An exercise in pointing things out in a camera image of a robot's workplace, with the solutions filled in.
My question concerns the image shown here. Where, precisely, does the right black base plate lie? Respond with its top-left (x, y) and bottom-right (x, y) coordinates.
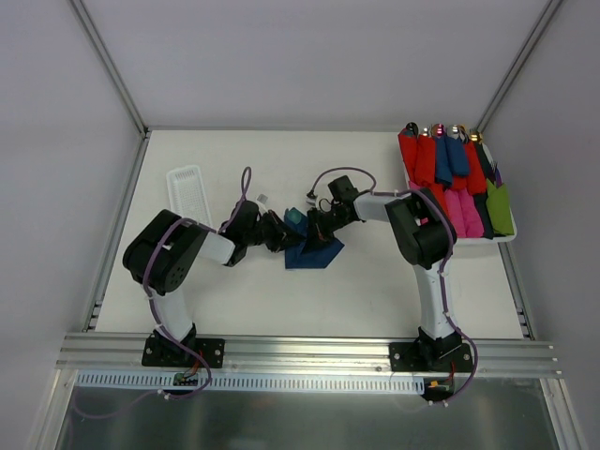
top-left (388, 340), bottom-right (473, 373)

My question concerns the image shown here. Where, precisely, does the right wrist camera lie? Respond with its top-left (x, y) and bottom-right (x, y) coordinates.
top-left (306, 190), bottom-right (318, 206)

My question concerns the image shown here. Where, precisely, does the large white plastic basket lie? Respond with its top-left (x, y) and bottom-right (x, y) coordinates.
top-left (397, 129), bottom-right (518, 245)

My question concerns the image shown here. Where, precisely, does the green napkin roll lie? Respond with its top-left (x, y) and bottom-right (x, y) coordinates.
top-left (486, 180), bottom-right (515, 235)

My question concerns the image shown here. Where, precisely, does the white slotted cable duct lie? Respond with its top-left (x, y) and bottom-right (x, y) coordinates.
top-left (74, 369), bottom-right (426, 396)

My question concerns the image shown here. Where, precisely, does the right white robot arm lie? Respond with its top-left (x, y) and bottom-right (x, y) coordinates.
top-left (303, 175), bottom-right (461, 371)

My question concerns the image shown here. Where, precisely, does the aluminium mounting rail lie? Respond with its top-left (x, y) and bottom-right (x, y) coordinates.
top-left (55, 332), bottom-right (563, 379)

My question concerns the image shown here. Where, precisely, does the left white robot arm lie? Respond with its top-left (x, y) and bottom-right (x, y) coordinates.
top-left (122, 200), bottom-right (304, 366)

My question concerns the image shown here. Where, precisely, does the dark blue paper napkin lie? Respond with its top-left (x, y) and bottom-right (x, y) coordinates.
top-left (284, 212), bottom-right (344, 270)

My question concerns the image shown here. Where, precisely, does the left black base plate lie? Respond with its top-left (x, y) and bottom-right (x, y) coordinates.
top-left (141, 333), bottom-right (226, 368)

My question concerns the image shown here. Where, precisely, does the teal plastic spoon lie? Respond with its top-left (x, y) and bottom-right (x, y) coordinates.
top-left (285, 208), bottom-right (304, 225)

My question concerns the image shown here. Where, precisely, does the small white plastic basket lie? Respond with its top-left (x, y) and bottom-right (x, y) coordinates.
top-left (166, 165), bottom-right (213, 228)

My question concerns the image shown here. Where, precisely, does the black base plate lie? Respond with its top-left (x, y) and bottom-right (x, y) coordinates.
top-left (388, 340), bottom-right (473, 373)
top-left (141, 333), bottom-right (226, 368)

